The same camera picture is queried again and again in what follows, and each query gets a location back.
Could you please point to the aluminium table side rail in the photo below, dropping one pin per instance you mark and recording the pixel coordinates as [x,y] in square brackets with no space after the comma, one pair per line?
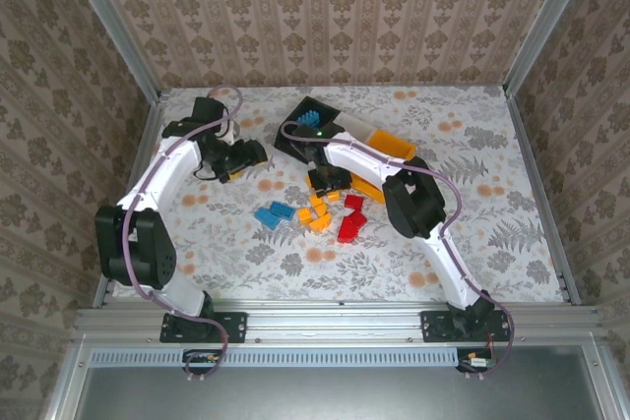
[144,154]
[531,164]

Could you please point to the aluminium frame post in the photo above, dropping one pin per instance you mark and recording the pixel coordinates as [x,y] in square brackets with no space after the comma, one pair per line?
[546,21]
[113,26]

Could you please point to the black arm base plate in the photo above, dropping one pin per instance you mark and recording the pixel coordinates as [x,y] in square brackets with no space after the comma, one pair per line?
[433,326]
[236,326]

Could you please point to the white plastic bin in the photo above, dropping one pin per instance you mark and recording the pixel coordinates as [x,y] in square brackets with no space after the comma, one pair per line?
[357,127]

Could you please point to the aluminium mounting rail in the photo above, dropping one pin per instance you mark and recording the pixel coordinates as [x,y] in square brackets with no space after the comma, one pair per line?
[334,321]

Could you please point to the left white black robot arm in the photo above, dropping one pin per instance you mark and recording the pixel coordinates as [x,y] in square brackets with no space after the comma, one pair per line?
[162,174]

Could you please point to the grey metal panel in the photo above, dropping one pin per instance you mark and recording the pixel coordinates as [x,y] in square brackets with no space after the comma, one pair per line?
[334,395]

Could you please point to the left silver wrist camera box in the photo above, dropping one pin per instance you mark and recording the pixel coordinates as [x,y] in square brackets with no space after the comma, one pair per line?
[229,134]

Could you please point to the orange plastic bin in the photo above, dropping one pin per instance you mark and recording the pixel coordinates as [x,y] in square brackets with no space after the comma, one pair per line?
[394,142]

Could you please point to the aluminium lower frame bar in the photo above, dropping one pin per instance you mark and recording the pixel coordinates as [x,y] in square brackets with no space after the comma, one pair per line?
[69,380]
[598,380]

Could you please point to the black plastic bin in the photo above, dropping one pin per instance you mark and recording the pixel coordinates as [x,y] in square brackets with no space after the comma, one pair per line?
[329,115]

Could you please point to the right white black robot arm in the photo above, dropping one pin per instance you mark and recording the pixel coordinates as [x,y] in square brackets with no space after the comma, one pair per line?
[423,203]

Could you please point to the red lego brick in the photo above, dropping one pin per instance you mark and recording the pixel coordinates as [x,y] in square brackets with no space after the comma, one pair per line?
[358,217]
[347,233]
[353,201]

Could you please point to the small connector board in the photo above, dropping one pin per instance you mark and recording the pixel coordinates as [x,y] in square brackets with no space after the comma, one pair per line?
[475,361]
[202,357]

